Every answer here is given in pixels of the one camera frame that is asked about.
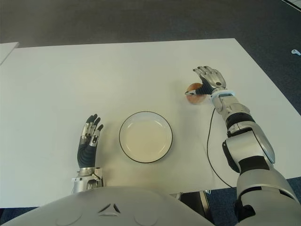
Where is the thin black cable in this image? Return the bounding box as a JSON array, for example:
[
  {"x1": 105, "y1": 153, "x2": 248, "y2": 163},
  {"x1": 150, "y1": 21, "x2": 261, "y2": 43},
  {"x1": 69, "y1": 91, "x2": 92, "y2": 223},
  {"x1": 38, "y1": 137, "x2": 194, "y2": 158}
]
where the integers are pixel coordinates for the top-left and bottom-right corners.
[{"x1": 206, "y1": 107, "x2": 236, "y2": 189}]

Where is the silver robot torso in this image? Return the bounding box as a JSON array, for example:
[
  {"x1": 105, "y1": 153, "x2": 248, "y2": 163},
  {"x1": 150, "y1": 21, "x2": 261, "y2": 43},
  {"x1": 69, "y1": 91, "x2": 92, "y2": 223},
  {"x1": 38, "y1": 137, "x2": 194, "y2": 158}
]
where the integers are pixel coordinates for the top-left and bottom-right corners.
[{"x1": 0, "y1": 185, "x2": 219, "y2": 226}]

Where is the red yellow apple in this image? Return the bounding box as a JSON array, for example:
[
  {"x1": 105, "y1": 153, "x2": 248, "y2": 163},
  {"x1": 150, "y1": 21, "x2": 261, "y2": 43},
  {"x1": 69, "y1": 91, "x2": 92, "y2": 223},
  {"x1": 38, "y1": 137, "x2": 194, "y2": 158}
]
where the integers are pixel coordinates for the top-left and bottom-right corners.
[{"x1": 185, "y1": 82, "x2": 208, "y2": 105}]

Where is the white plate with black rim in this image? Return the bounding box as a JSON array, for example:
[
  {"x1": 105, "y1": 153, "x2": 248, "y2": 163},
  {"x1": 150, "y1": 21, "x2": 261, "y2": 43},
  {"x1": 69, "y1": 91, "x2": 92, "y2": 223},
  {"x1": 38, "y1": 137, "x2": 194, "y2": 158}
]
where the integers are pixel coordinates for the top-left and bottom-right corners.
[{"x1": 119, "y1": 111, "x2": 174, "y2": 164}]

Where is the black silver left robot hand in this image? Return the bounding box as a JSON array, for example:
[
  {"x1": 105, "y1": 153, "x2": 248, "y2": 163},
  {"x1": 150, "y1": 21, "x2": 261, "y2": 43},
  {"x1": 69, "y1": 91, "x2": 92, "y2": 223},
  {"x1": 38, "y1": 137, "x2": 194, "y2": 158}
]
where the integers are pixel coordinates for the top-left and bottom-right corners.
[{"x1": 77, "y1": 114, "x2": 104, "y2": 169}]

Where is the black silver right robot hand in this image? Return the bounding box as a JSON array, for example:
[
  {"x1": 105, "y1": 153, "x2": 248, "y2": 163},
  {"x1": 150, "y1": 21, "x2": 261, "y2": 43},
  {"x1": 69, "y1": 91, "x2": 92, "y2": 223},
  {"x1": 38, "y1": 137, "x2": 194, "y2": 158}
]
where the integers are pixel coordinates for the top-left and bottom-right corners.
[{"x1": 184, "y1": 66, "x2": 228, "y2": 96}]

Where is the black table frame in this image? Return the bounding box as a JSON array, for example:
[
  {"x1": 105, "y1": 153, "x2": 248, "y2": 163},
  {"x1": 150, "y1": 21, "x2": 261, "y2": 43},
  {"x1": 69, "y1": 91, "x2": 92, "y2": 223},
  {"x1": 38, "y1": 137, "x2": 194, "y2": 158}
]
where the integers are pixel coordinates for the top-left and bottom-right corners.
[{"x1": 169, "y1": 189, "x2": 214, "y2": 214}]

